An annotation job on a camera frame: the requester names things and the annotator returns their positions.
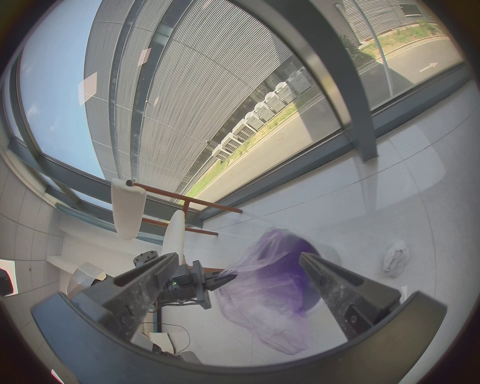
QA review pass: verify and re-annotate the window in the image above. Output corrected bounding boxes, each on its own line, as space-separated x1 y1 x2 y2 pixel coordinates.
0 0 474 235

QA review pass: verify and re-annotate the white trash bin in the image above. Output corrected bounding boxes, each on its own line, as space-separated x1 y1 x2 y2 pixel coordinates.
259 234 343 316

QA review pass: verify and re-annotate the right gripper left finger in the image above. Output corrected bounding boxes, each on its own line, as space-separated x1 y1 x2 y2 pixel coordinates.
97 252 179 343

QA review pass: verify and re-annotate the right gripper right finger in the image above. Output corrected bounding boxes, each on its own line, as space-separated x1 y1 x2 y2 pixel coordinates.
300 252 402 343

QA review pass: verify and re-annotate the purple plastic bag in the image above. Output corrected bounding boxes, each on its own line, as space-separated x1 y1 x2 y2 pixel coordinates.
215 227 323 356

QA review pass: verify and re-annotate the white cushioned wooden chair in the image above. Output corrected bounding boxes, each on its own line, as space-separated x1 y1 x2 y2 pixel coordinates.
110 178 244 274

